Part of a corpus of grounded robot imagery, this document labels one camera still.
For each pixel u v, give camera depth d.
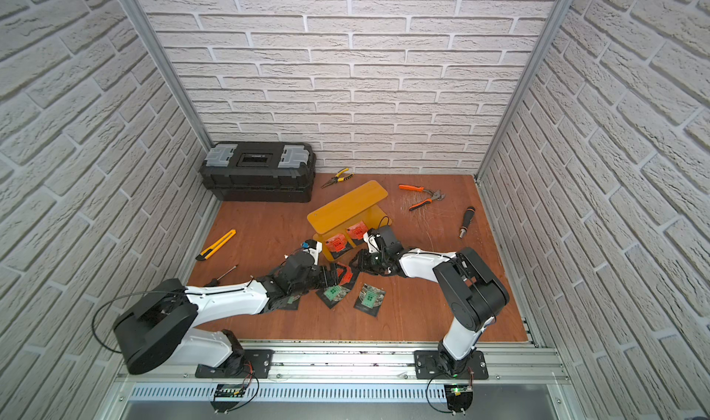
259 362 0.75
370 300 0.85
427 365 0.74
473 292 0.47
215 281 0.88
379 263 0.79
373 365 0.76
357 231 1.00
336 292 0.87
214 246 0.96
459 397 0.70
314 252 0.79
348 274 0.86
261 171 0.98
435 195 1.13
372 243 0.81
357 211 0.90
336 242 0.97
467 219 1.03
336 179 1.18
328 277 0.77
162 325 0.43
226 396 0.71
